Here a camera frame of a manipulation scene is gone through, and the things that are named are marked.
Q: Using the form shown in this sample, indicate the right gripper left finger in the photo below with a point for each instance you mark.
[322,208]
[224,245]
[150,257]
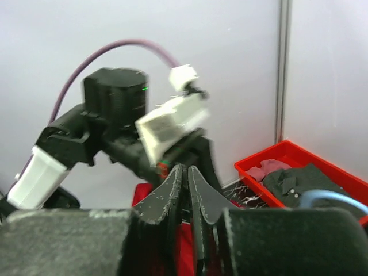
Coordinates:
[159,217]

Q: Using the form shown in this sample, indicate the dark striped shirt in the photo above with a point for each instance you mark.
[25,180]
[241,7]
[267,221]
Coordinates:
[289,185]

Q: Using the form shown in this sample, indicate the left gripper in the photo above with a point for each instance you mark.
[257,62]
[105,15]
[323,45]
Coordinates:
[192,150]

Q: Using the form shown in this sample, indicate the pink cloth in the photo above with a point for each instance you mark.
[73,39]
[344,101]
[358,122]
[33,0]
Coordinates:
[266,167]

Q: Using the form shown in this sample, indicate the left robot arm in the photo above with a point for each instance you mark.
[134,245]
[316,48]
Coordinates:
[104,122]

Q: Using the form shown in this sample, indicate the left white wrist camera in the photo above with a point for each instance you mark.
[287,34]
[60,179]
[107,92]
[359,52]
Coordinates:
[164,126]

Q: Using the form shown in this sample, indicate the red skirt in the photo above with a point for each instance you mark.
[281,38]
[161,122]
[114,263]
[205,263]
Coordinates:
[184,246]

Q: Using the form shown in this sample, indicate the red plastic bin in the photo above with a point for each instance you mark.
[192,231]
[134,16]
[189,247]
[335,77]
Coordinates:
[297,157]

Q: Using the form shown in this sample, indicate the light blue wire hanger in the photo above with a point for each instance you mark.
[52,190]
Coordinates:
[309,197]

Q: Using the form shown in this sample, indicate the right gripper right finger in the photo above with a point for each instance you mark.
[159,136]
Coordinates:
[207,206]

